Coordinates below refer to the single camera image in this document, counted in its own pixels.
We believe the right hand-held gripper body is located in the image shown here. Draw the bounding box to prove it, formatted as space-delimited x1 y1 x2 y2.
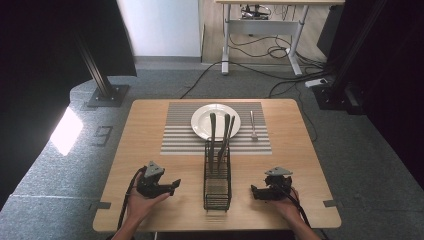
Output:
263 166 294 202

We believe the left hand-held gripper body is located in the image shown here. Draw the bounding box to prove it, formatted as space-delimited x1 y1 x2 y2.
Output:
136 160 168 200

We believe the person's left hand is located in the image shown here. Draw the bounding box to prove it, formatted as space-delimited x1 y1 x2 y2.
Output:
126 184 171 228

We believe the person's right hand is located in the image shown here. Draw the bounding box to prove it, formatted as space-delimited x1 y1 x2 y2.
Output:
269 187 303 224

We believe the grey striped placemat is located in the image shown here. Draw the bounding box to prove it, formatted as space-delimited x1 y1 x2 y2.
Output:
159 101 273 156

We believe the silver fork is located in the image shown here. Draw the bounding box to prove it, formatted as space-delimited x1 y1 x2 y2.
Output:
249 110 260 142

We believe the white round plate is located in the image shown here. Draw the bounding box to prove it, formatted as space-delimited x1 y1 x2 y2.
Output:
190 103 242 142

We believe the white power strip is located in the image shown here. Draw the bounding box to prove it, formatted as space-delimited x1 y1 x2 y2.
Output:
304 77 330 89

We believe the black metal stand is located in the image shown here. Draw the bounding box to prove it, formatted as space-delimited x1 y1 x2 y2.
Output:
312 0 389 111
73 28 131 109

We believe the white-framed desk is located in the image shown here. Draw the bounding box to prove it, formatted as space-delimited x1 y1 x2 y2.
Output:
214 0 346 77

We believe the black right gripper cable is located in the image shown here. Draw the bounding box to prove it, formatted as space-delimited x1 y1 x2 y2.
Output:
275 183 314 230

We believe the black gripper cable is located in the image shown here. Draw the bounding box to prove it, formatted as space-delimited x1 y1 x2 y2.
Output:
116 165 148 232
275 183 314 230

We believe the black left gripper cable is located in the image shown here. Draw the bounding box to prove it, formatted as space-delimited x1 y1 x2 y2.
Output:
116 165 148 232

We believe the black wire cutlery rack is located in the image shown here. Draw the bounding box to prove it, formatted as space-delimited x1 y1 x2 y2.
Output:
202 139 233 212

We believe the dark-handled utensil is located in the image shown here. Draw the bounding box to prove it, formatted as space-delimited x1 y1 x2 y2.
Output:
217 113 232 168

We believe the black floor cable bundle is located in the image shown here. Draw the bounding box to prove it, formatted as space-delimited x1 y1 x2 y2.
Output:
229 49 334 100

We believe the coiled black floor cable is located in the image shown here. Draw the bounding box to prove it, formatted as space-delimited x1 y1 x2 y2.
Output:
227 34 292 60

